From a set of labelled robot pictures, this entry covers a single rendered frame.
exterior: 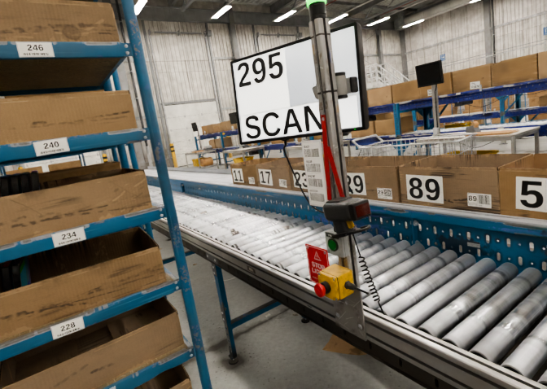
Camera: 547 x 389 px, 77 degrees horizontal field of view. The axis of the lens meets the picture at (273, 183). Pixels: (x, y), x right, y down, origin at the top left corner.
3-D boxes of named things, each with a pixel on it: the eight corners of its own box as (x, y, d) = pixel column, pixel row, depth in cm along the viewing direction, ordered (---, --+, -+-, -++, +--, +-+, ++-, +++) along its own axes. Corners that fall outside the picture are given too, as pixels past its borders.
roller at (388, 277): (352, 303, 105) (348, 315, 107) (445, 249, 133) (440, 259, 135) (340, 293, 108) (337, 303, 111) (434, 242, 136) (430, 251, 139)
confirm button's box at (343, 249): (326, 253, 100) (322, 231, 99) (333, 250, 102) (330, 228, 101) (343, 259, 94) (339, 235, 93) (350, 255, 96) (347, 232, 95)
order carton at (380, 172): (335, 197, 184) (331, 165, 181) (372, 185, 200) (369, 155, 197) (399, 204, 151) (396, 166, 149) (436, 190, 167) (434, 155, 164)
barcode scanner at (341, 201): (360, 242, 83) (351, 200, 82) (327, 240, 93) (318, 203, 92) (378, 234, 86) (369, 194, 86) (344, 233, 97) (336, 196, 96)
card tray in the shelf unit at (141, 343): (9, 431, 75) (-4, 391, 73) (14, 364, 99) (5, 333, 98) (185, 343, 97) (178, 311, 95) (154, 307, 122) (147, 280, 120)
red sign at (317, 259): (310, 281, 113) (304, 243, 111) (312, 280, 113) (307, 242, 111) (346, 296, 99) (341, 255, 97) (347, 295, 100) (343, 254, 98)
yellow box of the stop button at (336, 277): (316, 296, 99) (312, 273, 98) (337, 285, 104) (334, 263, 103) (354, 315, 87) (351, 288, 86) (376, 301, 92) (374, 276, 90)
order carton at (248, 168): (233, 185, 281) (229, 164, 279) (262, 177, 298) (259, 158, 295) (258, 187, 249) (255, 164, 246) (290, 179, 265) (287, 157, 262)
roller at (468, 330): (436, 356, 83) (435, 337, 82) (527, 277, 111) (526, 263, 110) (457, 365, 79) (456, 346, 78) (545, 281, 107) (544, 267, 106)
